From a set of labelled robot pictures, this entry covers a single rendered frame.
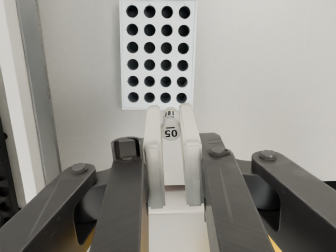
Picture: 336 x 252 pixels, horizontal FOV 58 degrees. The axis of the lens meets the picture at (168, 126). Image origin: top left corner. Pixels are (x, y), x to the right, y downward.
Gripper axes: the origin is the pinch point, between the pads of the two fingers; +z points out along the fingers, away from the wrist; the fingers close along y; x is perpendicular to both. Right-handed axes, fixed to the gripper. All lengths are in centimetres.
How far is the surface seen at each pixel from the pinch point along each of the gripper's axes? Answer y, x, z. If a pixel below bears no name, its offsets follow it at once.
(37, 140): -12.7, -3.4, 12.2
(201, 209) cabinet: 3.5, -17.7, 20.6
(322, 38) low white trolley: 19.5, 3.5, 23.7
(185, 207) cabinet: 1.3, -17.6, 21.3
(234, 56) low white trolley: 8.6, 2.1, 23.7
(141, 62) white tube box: -2.7, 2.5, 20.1
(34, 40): -12.0, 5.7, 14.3
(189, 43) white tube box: 2.7, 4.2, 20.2
